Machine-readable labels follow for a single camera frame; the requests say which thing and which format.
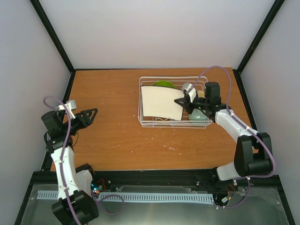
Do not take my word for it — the yellow ceramic mug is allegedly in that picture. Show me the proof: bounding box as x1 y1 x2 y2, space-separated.
197 90 205 98

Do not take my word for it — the light green ceramic bowl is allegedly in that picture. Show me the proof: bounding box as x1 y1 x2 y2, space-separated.
188 109 209 122

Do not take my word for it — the white square plate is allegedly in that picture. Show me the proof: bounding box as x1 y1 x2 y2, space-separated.
141 86 184 120

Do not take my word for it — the green plastic plate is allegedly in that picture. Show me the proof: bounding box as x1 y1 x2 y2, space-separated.
153 81 175 88

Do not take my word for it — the white wire dish rack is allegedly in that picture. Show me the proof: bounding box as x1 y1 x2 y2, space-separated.
138 76 212 128

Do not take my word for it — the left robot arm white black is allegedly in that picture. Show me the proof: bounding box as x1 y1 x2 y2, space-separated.
41 108 99 225

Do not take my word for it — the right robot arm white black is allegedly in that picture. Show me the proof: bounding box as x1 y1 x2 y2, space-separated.
174 82 275 181

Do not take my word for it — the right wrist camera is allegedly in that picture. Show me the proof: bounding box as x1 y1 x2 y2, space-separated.
181 82 197 103

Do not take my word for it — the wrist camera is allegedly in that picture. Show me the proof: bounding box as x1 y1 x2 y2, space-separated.
181 82 197 103
56 100 77 119

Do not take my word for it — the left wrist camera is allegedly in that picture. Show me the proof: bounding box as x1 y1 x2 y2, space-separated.
56 100 77 119

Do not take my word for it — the black frame rail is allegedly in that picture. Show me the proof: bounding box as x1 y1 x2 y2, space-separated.
30 170 283 193

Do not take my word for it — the light blue cable duct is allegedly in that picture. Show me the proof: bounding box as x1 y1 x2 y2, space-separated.
36 191 214 204

